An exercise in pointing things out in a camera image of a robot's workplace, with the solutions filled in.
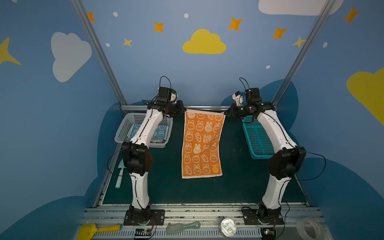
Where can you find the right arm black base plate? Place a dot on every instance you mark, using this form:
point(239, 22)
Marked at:
point(262, 216)

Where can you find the white perforated plastic basket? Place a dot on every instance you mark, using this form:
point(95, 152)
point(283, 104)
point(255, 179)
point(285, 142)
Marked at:
point(137, 118)

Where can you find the clear tape roll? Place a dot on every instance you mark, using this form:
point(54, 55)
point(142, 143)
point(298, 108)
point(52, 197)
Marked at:
point(310, 229)

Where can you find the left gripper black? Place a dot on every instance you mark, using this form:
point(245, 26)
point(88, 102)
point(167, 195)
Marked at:
point(179, 108)

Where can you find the light blue plastic spoon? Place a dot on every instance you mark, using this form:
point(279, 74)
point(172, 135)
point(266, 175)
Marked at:
point(121, 166)

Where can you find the pale green hair brush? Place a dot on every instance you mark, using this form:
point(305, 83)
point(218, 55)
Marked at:
point(178, 228)

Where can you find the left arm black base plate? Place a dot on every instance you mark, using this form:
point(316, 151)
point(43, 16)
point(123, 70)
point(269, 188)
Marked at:
point(148, 217)

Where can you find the right small circuit board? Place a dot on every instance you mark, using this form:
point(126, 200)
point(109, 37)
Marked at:
point(268, 234)

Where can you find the orange swirl pattern towel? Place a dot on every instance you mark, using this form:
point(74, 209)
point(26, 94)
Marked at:
point(200, 152)

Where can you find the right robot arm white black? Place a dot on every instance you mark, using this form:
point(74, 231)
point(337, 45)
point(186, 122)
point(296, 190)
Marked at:
point(283, 165)

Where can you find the yellow toy shovel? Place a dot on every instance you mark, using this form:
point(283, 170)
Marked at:
point(86, 232)

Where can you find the aluminium front rail bed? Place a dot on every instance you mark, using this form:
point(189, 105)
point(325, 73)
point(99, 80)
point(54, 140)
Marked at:
point(209, 215)

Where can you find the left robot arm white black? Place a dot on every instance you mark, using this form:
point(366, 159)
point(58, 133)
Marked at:
point(136, 154)

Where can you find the aluminium frame left post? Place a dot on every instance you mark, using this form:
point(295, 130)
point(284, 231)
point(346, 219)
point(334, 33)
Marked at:
point(87, 24)

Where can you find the aluminium frame back rail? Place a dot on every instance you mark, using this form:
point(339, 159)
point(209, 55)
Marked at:
point(141, 108)

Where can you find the small circuit board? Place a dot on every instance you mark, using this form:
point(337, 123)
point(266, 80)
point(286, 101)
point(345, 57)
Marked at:
point(142, 234)
point(268, 234)

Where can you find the teal perforated plastic basket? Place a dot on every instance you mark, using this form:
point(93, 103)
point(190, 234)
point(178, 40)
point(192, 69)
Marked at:
point(260, 145)

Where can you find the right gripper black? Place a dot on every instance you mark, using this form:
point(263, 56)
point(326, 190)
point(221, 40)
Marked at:
point(231, 111)

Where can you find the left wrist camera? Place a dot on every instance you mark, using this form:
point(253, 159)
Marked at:
point(167, 95)

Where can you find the aluminium frame right post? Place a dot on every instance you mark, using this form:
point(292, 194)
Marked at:
point(311, 37)

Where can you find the bunny face pattern towel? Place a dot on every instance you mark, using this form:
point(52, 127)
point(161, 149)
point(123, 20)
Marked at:
point(159, 135)

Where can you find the round silver tin lid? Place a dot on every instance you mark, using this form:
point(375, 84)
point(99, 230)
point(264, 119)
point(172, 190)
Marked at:
point(227, 228)

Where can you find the aluminium frame post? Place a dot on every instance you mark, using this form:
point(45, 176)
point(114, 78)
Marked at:
point(87, 24)
point(311, 37)

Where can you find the left small circuit board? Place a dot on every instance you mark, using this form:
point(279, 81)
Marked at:
point(142, 234)

